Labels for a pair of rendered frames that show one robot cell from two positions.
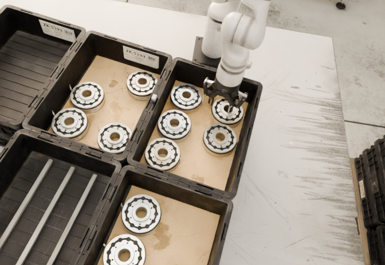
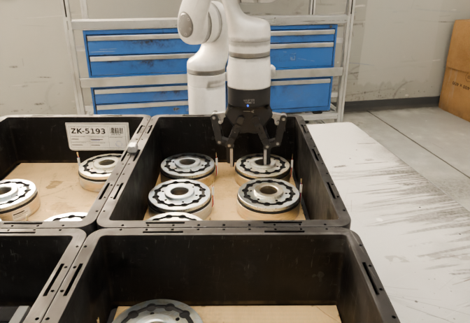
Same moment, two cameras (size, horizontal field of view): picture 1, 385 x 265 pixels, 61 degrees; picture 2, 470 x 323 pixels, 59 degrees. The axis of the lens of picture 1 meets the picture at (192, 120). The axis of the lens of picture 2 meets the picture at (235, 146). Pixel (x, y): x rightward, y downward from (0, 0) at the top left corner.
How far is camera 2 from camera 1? 0.54 m
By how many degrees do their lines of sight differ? 35
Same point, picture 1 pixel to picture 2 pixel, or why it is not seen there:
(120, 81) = (66, 180)
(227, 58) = (238, 30)
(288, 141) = (373, 218)
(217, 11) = (201, 59)
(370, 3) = not seen: hidden behind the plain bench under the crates
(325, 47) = (350, 129)
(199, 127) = (226, 199)
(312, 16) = not seen: hidden behind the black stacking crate
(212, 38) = (203, 105)
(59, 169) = not seen: outside the picture
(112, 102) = (54, 204)
